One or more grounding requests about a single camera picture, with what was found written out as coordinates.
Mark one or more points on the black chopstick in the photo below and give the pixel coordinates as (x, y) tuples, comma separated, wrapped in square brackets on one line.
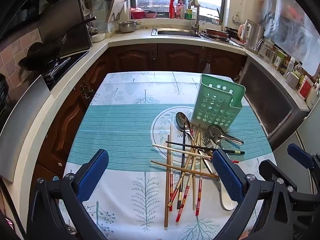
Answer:
[(180, 144)]

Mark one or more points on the white ceramic spoon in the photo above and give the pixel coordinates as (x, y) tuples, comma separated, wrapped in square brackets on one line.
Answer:
[(228, 205)]

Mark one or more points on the black wok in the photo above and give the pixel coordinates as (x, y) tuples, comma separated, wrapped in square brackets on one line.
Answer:
[(35, 57)]

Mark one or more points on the brown wooden kitchen cabinets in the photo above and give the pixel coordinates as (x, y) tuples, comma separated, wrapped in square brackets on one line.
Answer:
[(175, 57)]

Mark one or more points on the dark wooden chopstick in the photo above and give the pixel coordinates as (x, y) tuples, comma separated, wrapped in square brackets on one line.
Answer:
[(166, 217)]

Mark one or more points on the steel faucet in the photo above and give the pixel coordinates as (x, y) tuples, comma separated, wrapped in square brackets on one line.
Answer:
[(196, 17)]

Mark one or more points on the large steel serving spoon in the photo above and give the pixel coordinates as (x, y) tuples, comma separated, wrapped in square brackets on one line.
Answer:
[(216, 131)]

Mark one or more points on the hanging plastic sheet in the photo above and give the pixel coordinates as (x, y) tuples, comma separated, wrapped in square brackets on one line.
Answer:
[(287, 17)]

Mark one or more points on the glass jug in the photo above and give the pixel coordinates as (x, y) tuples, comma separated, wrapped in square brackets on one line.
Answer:
[(266, 50)]

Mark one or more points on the steel fork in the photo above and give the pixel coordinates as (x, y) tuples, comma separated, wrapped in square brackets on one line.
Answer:
[(206, 141)]

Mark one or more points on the steel tablespoon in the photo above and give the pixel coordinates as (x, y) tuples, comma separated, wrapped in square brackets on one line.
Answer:
[(182, 121)]

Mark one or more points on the white kitchen countertop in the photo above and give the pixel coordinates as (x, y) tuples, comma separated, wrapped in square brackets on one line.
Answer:
[(135, 36)]

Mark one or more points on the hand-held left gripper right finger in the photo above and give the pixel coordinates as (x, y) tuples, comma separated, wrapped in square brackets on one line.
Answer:
[(227, 177)]

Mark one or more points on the pink bottle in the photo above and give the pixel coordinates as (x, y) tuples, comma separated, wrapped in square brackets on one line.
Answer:
[(180, 10)]

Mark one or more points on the green dish soap bottle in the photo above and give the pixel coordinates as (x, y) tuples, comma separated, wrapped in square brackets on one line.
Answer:
[(188, 14)]

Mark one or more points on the red bottle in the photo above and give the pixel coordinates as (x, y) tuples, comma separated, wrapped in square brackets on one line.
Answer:
[(172, 8)]

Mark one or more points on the small pink bowl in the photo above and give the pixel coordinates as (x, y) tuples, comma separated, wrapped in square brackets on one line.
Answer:
[(151, 15)]

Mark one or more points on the steel mixing bowl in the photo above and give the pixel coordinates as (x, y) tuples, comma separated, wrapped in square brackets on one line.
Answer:
[(127, 27)]

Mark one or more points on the wall socket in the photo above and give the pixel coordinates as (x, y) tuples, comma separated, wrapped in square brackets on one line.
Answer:
[(237, 17)]

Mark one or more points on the cutting board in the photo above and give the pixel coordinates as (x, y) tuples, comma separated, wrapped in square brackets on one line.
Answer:
[(115, 8)]

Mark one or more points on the bunch of assorted chopsticks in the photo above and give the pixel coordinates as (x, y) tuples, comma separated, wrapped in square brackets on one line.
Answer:
[(199, 197)]

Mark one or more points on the steel side panel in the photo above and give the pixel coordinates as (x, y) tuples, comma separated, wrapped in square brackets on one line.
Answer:
[(22, 130)]

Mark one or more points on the row of condiment jars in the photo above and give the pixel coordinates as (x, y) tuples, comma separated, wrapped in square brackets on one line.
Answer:
[(295, 75)]

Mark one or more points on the pink basin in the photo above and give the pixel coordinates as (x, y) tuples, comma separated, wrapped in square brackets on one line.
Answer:
[(137, 13)]

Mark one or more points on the green perforated utensil holder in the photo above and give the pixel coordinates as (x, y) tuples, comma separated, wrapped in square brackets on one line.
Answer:
[(212, 105)]

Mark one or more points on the red pan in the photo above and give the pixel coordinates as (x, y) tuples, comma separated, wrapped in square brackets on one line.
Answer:
[(216, 33)]

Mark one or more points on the steel sink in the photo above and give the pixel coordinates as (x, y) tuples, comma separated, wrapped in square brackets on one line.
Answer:
[(177, 33)]

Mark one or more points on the white bowl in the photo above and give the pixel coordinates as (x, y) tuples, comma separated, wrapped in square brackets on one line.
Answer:
[(98, 37)]

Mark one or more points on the white hanging cloth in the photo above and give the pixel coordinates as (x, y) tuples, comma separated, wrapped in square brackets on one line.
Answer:
[(207, 68)]

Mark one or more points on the grey refrigerator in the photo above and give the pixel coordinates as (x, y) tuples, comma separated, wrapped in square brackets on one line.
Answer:
[(300, 135)]

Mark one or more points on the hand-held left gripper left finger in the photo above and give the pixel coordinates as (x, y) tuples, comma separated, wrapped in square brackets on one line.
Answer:
[(93, 175)]

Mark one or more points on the steel oven with dark door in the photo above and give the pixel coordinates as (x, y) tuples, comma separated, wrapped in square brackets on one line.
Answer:
[(270, 100)]

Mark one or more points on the black gas stove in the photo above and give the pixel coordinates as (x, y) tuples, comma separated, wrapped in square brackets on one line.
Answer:
[(67, 65)]

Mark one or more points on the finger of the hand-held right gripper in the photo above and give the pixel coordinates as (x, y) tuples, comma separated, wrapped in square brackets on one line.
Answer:
[(300, 156), (268, 170)]

